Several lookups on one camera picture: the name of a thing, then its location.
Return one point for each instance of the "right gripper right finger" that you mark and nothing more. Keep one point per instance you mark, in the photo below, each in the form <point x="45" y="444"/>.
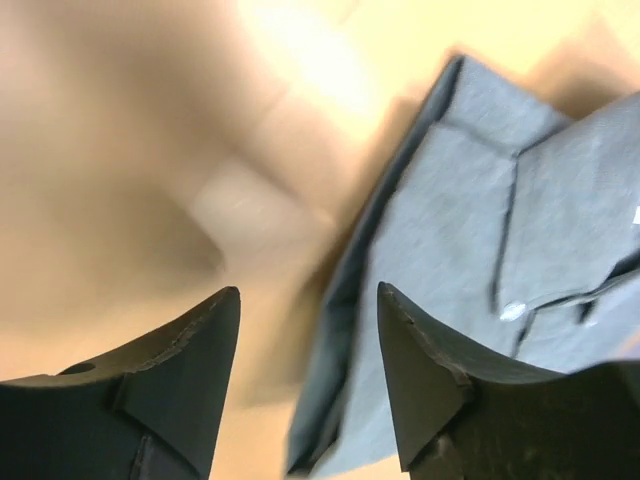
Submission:
<point x="463" y="411"/>

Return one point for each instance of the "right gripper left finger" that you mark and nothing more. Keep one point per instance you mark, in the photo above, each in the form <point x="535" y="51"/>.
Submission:
<point x="149" y="409"/>

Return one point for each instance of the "grey long sleeve shirt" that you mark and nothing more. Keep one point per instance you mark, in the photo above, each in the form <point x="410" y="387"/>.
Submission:
<point x="499" y="216"/>

